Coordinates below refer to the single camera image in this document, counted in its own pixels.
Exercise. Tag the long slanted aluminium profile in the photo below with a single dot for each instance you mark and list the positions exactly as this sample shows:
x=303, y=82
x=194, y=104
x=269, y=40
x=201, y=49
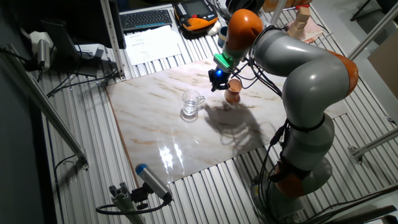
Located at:
x=46, y=105

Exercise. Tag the short aluminium floor profile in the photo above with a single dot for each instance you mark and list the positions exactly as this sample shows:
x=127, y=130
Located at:
x=376, y=143

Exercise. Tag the orange black teach pendant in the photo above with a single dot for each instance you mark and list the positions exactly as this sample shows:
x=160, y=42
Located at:
x=196, y=15

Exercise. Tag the black round device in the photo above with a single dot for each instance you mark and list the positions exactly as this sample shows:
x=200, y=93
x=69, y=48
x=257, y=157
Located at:
x=245, y=3

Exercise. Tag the silver camera blue end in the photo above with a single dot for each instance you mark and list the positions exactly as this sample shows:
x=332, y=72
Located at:
x=152, y=182

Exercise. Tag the clear glass mug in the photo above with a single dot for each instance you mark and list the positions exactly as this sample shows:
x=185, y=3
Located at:
x=189, y=105

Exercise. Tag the aluminium frame post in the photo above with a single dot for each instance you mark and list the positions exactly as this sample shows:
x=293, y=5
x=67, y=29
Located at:
x=112, y=37

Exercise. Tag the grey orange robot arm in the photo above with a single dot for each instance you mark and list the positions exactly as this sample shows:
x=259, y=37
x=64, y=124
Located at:
x=314, y=81

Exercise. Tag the black monitor stand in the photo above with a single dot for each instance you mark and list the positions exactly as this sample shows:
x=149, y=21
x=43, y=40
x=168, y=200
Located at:
x=62, y=40

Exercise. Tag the white printed paper sheet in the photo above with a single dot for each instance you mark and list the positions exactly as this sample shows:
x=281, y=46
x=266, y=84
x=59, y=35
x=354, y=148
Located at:
x=152, y=46

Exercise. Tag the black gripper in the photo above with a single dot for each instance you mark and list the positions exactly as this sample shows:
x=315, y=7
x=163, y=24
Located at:
x=219, y=77

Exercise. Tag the small white rounded object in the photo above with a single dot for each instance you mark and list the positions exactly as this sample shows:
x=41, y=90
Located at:
x=214, y=28

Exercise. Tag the slim aluminium post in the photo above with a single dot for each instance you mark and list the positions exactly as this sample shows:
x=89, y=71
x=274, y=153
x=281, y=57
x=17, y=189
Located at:
x=278, y=11

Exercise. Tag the pink cloth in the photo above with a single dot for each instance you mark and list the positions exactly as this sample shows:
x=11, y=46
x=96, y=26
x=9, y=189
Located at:
x=314, y=31

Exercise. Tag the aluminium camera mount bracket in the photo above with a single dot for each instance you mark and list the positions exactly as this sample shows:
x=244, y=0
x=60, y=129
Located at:
x=122, y=202

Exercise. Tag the black monitor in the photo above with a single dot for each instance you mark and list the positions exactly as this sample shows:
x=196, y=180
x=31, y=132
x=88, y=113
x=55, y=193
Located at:
x=90, y=21

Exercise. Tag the thick aluminium frame beam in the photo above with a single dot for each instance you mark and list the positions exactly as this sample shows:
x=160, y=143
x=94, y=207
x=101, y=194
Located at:
x=373, y=34

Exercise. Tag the brown cardboard sheet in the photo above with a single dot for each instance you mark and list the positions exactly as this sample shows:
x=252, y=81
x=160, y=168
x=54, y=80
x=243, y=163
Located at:
x=385, y=62

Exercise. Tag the black metal bar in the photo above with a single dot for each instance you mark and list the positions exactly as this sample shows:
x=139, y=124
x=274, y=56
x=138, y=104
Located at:
x=367, y=214

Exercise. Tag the silver device white mount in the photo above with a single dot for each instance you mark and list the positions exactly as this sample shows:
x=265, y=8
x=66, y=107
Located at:
x=43, y=53

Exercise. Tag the white marble pattern board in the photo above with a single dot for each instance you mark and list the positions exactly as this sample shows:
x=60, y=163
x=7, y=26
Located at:
x=174, y=143

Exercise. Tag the stacked wooden blocks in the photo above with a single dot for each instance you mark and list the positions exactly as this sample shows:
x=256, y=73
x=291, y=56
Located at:
x=300, y=21

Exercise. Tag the black keyboard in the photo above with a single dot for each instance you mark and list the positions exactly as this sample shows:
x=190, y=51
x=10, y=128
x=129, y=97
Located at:
x=146, y=19

